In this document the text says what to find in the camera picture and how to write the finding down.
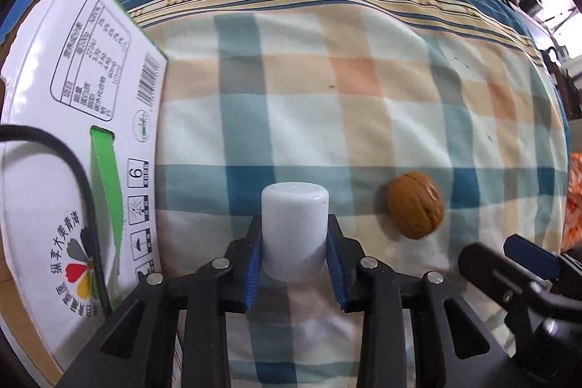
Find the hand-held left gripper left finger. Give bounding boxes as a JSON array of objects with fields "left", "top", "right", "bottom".
[{"left": 57, "top": 215, "right": 264, "bottom": 388}]

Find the orange floral cloth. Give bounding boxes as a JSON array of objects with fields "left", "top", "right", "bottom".
[{"left": 564, "top": 154, "right": 582, "bottom": 252}]

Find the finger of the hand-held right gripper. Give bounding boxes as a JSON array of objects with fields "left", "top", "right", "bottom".
[
  {"left": 457, "top": 243, "right": 554, "bottom": 317},
  {"left": 503, "top": 234, "right": 562, "bottom": 280}
]

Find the small white plastic bottle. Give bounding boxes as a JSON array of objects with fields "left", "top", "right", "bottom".
[{"left": 260, "top": 183, "right": 329, "bottom": 283}]

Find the brown walnut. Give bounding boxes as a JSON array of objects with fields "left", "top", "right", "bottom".
[{"left": 386, "top": 172, "right": 444, "bottom": 240}]

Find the black cable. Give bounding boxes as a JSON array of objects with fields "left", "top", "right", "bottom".
[{"left": 0, "top": 124, "right": 113, "bottom": 318}]

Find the dark wooden chair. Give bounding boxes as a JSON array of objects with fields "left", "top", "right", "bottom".
[{"left": 543, "top": 45, "right": 582, "bottom": 120}]

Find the cardboard box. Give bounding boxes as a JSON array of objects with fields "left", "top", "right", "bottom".
[{"left": 0, "top": 0, "right": 168, "bottom": 375}]

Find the checked tablecloth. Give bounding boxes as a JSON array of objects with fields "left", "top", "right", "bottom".
[{"left": 113, "top": 0, "right": 571, "bottom": 388}]

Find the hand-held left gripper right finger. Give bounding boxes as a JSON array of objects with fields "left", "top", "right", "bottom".
[{"left": 326, "top": 214, "right": 515, "bottom": 388}]

